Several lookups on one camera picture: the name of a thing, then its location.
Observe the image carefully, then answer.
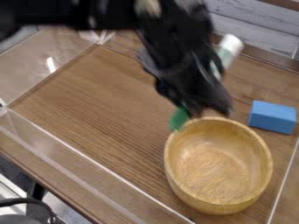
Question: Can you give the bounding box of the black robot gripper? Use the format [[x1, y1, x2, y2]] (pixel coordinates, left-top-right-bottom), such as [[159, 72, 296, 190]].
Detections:
[[134, 0, 233, 117]]

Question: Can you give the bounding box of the green and white marker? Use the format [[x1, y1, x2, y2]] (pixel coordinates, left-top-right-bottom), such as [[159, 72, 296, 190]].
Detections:
[[169, 34, 245, 131]]

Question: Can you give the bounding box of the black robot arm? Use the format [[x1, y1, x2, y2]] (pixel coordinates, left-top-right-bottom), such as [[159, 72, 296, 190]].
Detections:
[[0, 0, 233, 116]]

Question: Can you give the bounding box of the brown wooden bowl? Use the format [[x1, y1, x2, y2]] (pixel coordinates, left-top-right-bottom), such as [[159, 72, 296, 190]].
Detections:
[[163, 116, 274, 215]]

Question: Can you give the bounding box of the blue foam block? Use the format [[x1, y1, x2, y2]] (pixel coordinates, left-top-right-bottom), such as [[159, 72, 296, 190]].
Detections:
[[247, 101, 297, 135]]

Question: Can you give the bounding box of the black metal table leg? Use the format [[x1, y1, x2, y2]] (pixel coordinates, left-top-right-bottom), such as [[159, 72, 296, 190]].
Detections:
[[31, 183, 46, 201]]

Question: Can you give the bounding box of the black cable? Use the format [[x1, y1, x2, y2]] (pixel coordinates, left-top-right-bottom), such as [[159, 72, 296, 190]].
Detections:
[[0, 197, 58, 224]]

